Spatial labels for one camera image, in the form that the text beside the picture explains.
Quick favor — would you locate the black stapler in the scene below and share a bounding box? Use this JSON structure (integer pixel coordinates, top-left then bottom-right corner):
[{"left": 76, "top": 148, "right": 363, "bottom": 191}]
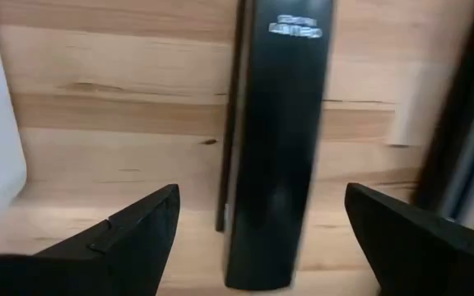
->
[{"left": 215, "top": 0, "right": 337, "bottom": 291}]

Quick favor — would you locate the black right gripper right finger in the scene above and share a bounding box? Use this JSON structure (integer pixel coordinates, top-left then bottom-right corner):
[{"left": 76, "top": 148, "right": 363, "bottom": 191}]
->
[{"left": 344, "top": 183, "right": 474, "bottom": 296}]

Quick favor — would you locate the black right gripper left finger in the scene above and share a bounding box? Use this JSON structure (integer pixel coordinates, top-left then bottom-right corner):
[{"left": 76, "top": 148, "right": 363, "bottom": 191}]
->
[{"left": 35, "top": 183, "right": 181, "bottom": 296}]

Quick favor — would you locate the black aluminium frame rail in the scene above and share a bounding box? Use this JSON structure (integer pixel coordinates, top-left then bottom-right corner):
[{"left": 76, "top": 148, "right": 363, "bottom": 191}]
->
[{"left": 411, "top": 0, "right": 474, "bottom": 238}]

